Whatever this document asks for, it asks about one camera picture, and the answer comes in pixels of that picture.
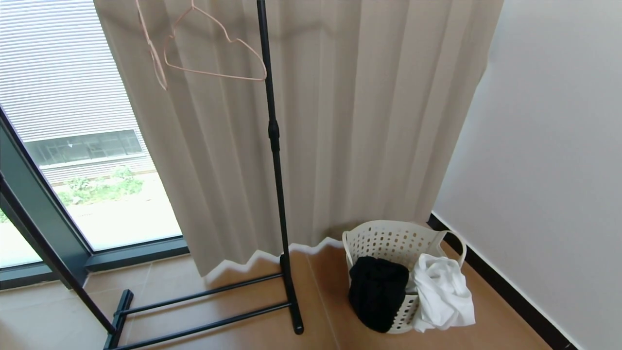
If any pink clothes hanger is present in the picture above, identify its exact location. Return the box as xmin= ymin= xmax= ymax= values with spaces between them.
xmin=163 ymin=0 xmax=268 ymax=82
xmin=135 ymin=0 xmax=169 ymax=91

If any black garment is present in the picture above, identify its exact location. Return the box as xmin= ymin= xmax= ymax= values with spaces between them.
xmin=348 ymin=256 xmax=410 ymax=334

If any window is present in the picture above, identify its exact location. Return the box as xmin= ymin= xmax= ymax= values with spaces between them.
xmin=0 ymin=0 xmax=190 ymax=291

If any beige curtain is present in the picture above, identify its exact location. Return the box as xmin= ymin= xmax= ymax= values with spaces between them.
xmin=93 ymin=0 xmax=505 ymax=278

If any white garment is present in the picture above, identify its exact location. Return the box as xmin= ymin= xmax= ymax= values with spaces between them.
xmin=411 ymin=253 xmax=477 ymax=333

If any black clothes rack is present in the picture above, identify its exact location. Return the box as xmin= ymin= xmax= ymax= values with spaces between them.
xmin=0 ymin=0 xmax=305 ymax=350

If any white laundry basket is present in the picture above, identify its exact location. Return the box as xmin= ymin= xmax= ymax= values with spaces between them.
xmin=342 ymin=220 xmax=468 ymax=335

